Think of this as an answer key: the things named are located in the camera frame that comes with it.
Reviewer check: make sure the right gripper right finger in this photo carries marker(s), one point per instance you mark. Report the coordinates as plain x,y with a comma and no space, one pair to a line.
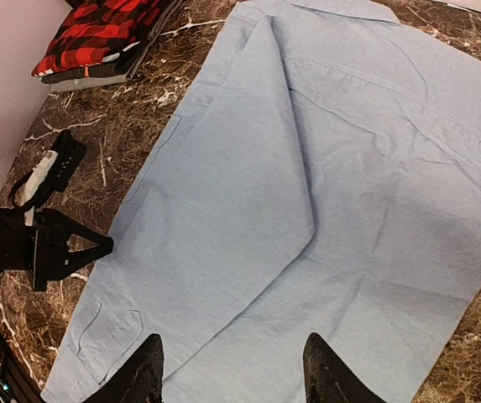
327,379

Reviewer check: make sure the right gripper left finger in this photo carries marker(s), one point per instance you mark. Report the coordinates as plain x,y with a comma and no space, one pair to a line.
140,379

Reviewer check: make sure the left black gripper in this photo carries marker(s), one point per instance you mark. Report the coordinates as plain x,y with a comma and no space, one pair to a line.
41,249

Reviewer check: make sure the light blue long sleeve shirt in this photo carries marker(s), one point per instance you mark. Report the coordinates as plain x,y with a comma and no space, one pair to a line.
321,174

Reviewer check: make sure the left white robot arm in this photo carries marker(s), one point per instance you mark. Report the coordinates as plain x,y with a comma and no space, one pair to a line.
52,248

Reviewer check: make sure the red black plaid shirt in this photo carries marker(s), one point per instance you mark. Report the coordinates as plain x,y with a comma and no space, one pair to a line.
99,32

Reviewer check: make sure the grey folded shirt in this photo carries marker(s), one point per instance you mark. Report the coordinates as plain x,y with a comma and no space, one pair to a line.
118,71

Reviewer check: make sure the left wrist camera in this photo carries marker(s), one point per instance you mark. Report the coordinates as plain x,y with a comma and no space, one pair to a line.
50,175

